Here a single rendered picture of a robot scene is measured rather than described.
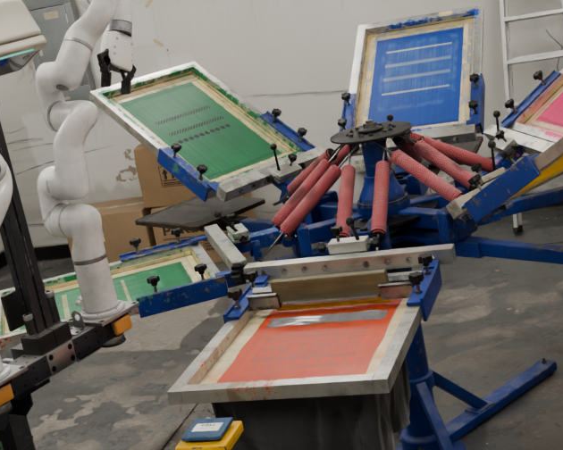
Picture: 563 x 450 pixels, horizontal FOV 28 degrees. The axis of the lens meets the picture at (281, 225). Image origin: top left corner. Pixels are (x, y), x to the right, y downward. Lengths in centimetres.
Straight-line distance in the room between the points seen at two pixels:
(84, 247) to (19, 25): 65
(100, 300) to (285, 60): 458
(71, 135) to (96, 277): 40
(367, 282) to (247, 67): 447
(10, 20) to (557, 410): 283
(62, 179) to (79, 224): 13
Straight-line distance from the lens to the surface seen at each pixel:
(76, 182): 308
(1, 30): 279
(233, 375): 303
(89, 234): 310
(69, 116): 307
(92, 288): 314
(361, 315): 325
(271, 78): 759
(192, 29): 772
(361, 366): 292
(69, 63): 310
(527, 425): 463
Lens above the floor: 208
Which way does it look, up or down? 15 degrees down
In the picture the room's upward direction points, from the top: 11 degrees counter-clockwise
